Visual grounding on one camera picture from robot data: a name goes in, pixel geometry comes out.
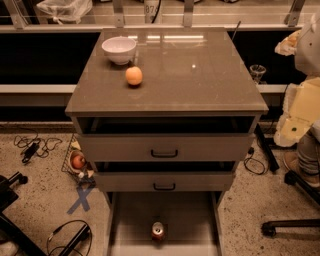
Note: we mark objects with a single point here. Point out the red coke can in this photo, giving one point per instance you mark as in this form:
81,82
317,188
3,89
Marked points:
158,231

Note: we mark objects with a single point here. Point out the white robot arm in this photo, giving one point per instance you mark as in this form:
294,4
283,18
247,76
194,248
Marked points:
307,57

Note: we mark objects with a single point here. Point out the grey drawer cabinet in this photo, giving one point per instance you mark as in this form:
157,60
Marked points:
186,73

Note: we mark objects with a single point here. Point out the top grey drawer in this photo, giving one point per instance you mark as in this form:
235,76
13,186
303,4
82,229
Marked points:
155,139

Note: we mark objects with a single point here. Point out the middle grey drawer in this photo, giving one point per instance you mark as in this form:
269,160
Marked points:
165,176

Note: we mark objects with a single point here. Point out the bottom open grey drawer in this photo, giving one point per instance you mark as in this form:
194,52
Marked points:
190,219

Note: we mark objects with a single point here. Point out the orange fruit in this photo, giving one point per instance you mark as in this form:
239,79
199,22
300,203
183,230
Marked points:
134,76

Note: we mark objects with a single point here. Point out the white ceramic bowl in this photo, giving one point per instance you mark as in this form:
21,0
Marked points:
119,50

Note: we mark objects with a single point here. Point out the red apple in basket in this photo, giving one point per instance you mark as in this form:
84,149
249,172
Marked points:
78,162

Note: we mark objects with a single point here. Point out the blue tape cross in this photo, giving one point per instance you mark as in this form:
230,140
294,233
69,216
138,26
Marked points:
81,200

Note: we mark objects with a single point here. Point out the clear glass cup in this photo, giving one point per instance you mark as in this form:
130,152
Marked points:
257,71

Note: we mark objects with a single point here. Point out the white plastic bag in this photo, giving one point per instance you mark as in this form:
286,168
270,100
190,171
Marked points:
65,11

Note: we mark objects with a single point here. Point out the black chair base leg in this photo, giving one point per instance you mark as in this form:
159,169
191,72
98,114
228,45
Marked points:
291,178

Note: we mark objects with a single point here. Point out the person leg and shoe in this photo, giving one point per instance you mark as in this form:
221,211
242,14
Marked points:
305,161

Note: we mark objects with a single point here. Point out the black stand leg left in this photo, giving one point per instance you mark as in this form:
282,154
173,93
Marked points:
8,218

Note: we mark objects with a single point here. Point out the wire basket on floor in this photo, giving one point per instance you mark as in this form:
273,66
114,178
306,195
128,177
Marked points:
80,176

